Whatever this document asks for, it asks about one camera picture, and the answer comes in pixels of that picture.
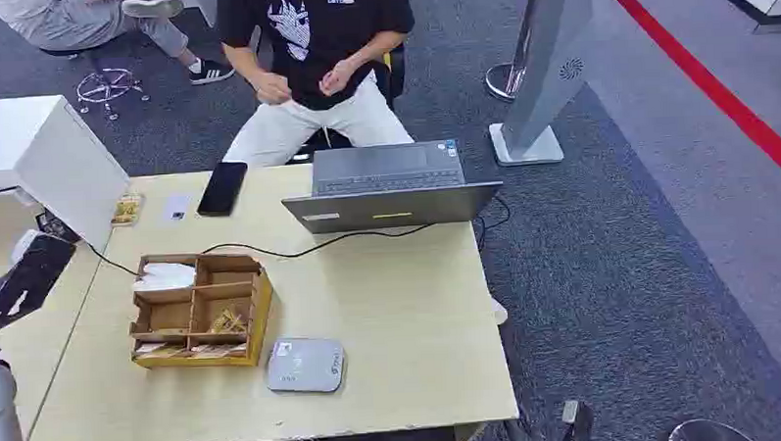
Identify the person's left hand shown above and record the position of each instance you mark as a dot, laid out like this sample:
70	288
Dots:
336	79

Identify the person's right hand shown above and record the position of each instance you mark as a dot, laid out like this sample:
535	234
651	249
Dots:
273	90

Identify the seated person in black shirt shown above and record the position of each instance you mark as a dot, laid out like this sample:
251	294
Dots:
332	46

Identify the black smartphone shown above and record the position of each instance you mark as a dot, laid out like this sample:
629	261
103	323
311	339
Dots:
222	189

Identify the grey laptop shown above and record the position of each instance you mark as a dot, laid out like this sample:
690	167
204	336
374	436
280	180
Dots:
390	206

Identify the white card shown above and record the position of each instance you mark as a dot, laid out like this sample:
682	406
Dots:
177	205

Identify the office chair with chrome base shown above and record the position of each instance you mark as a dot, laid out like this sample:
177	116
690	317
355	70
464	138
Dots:
106	88

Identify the gold patterned packet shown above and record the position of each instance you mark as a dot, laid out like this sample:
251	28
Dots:
127	210

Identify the grey standing kiosk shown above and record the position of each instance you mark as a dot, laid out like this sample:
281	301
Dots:
547	57

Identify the white cloth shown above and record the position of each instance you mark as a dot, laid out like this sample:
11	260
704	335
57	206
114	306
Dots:
165	277

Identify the person in grey trousers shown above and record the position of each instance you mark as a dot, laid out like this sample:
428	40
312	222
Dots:
65	22

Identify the white computer case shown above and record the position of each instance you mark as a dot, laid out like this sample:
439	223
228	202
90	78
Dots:
70	172

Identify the wooden compartment box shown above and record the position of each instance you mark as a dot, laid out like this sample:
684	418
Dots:
261	314

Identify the gold card bundle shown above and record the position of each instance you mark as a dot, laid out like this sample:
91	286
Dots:
227	323

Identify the row of printed cards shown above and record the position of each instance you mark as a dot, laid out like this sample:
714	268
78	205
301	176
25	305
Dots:
194	350

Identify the flat grey card reader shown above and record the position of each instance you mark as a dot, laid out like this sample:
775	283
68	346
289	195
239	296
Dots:
305	368

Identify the white table foot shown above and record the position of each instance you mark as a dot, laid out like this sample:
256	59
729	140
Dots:
499	311

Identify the red floor tape strip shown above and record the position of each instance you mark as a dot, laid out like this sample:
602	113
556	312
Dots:
704	81

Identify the chrome stanchion post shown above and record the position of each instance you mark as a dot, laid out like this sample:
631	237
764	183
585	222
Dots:
499	82

